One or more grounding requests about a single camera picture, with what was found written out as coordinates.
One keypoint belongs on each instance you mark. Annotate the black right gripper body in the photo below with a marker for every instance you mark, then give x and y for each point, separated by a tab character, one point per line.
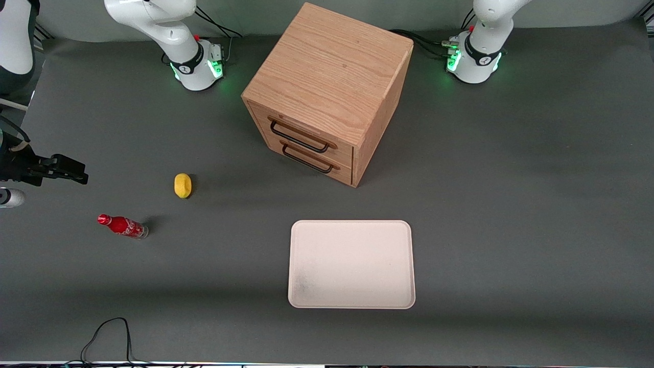
15	166

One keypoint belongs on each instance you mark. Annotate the white rectangular tray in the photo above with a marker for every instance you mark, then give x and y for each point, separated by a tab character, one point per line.
352	263

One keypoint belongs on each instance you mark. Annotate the yellow lemon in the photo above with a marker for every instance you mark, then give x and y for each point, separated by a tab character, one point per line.
183	185

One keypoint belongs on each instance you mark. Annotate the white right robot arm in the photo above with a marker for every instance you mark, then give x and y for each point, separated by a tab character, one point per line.
153	20

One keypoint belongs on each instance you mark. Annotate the grey rounded cylinder part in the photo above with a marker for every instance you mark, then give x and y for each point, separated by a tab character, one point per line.
10	198

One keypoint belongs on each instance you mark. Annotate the red cola bottle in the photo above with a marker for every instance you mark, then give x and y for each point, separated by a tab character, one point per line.
122	225

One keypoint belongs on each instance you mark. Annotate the wooden drawer cabinet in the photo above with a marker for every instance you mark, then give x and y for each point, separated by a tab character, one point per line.
327	61

